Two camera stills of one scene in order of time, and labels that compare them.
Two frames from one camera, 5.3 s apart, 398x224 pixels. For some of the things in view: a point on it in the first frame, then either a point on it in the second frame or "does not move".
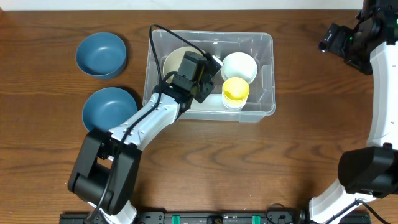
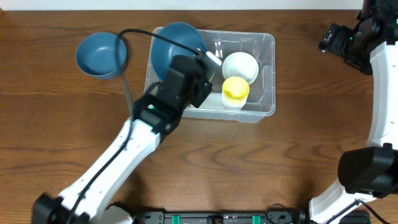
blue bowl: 107,107 → 163,51
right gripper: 333,37 does not move
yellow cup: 235,93 does not move
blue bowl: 101,55 does not move
